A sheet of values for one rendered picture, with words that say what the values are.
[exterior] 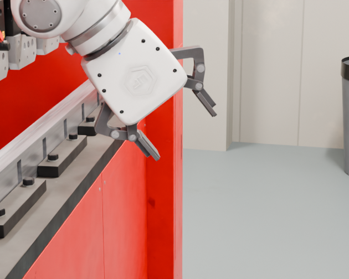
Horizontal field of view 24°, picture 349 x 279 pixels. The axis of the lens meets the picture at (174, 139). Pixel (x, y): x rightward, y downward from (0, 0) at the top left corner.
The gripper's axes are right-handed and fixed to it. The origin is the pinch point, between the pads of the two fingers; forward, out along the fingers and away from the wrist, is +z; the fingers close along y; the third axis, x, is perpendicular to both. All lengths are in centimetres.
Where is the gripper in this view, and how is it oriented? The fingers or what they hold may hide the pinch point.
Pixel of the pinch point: (180, 129)
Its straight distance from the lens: 103.9
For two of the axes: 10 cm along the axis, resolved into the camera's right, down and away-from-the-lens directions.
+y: 7.9, -6.1, -0.7
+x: -1.7, -3.4, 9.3
